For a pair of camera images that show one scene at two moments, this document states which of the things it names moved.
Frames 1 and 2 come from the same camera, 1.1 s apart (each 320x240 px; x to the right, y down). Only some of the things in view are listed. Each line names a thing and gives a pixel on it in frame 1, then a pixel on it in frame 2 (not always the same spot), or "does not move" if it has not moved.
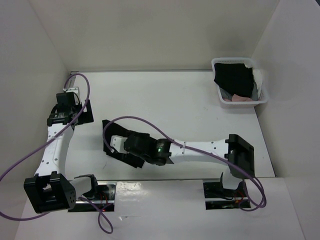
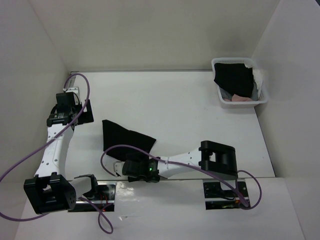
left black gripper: (86, 116) does not move
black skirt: (112, 129) does not move
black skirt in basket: (236, 78) does not move
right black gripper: (145, 136) to (142, 156)
